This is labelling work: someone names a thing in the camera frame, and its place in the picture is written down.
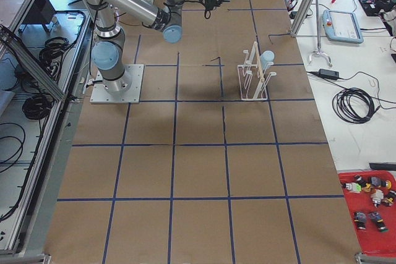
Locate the red parts tray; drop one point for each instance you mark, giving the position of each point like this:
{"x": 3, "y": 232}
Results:
{"x": 370, "y": 196}

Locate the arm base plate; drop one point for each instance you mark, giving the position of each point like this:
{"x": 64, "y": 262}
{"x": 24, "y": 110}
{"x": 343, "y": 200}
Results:
{"x": 127, "y": 89}

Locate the black power adapter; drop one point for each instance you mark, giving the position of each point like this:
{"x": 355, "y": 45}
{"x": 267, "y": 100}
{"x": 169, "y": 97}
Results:
{"x": 328, "y": 74}

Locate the blue teach pendant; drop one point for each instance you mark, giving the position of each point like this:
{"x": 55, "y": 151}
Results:
{"x": 341, "y": 26}

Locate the white wire cup rack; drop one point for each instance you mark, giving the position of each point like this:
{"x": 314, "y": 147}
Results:
{"x": 251, "y": 87}

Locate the metal reacher grabber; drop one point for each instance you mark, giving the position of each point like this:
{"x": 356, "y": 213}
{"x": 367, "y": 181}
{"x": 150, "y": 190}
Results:
{"x": 319, "y": 52}

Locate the light blue plastic cup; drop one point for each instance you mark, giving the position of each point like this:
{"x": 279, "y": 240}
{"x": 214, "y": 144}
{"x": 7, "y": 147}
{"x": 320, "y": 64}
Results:
{"x": 265, "y": 62}

